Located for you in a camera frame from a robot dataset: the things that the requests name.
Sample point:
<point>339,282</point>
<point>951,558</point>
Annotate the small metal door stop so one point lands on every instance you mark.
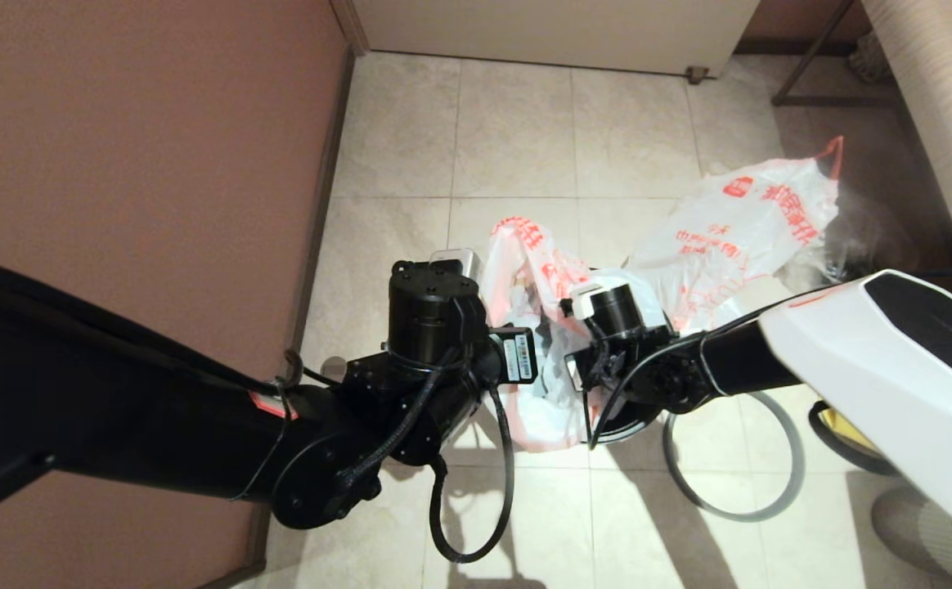
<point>695,76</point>

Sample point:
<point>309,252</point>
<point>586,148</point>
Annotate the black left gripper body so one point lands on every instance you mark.
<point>431,319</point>

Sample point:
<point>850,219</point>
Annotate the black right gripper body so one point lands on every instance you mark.
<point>656,368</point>

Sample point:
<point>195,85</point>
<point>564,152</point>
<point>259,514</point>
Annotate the clear bag with dark contents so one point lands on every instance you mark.
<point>860,237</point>

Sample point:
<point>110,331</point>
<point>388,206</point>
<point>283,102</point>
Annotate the white red-printed plastic bag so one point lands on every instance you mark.
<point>738,229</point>
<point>525,254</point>

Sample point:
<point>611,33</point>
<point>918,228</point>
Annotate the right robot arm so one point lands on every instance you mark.
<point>893,368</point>

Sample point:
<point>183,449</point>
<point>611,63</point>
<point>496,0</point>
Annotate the white door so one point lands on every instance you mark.
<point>558,33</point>

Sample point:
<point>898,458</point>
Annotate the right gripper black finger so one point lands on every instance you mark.
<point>576,374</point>

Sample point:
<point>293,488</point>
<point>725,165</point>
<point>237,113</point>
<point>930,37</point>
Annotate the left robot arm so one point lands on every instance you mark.
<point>116,409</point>

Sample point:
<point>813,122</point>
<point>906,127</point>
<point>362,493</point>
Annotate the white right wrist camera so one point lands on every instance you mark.
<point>586,303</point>

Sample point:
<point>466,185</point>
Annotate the grey ribbed round object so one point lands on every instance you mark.
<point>926,540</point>

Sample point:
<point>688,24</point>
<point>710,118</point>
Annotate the beige striped upholstered seat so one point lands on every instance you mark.
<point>950,123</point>

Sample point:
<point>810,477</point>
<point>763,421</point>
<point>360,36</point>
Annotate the small round grey floor disc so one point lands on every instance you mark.
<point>330,365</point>

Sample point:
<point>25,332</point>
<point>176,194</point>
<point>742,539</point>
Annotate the grey round trash bin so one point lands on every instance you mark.
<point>631,425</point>

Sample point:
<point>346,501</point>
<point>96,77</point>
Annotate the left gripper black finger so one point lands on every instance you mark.
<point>517,357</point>

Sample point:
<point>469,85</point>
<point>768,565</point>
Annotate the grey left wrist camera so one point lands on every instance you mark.
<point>458,260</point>

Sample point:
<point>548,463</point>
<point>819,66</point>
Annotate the dark metal furniture frame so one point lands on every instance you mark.
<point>832,102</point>

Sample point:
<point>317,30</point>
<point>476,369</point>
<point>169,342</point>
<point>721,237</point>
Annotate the small woven basket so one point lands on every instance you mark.
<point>864,61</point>

